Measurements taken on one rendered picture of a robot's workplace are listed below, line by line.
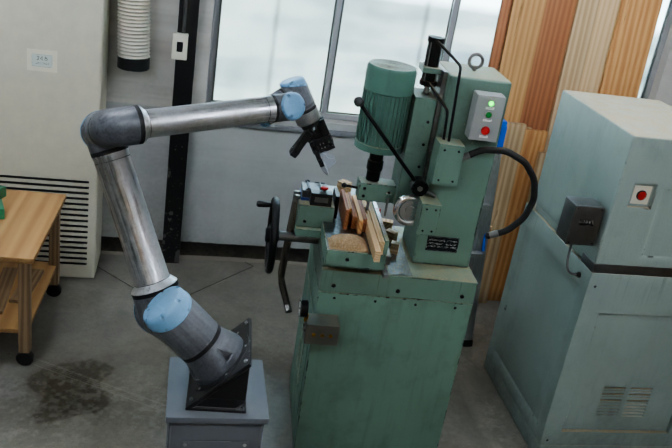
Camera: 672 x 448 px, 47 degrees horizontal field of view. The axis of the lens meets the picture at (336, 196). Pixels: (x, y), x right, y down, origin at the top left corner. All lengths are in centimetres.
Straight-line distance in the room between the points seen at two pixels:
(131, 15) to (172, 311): 185
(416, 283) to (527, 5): 185
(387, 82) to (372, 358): 103
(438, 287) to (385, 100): 70
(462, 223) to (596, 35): 182
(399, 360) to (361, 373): 15
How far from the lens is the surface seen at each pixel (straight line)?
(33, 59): 382
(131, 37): 384
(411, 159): 279
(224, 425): 247
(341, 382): 302
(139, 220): 247
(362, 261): 271
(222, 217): 434
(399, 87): 268
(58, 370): 356
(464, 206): 286
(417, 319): 291
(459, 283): 287
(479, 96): 266
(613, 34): 443
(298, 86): 269
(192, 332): 236
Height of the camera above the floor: 208
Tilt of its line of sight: 22 degrees down
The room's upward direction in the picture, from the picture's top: 9 degrees clockwise
